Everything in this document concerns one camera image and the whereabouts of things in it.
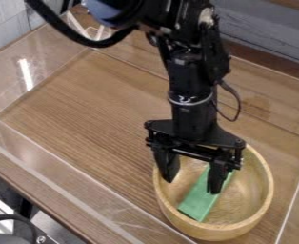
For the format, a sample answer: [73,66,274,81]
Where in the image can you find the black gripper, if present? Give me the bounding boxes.
[145,95,245,194]

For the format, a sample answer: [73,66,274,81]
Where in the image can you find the green rectangular block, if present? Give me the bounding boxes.
[176,168,221,222]

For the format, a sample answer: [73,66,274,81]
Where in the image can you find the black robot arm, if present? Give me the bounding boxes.
[86,0,245,194]

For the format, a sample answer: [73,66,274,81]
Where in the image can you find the brown wooden bowl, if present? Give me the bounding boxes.
[152,145,274,241]

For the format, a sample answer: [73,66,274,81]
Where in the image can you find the clear acrylic tray wall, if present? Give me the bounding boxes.
[0,108,196,244]

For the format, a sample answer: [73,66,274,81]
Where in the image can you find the black thick arm cable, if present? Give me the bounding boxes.
[22,0,140,50]

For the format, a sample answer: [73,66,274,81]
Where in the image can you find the black cable bottom left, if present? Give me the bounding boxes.
[0,213,40,244]

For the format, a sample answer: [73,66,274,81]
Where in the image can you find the clear acrylic corner bracket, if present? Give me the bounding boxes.
[66,11,112,41]

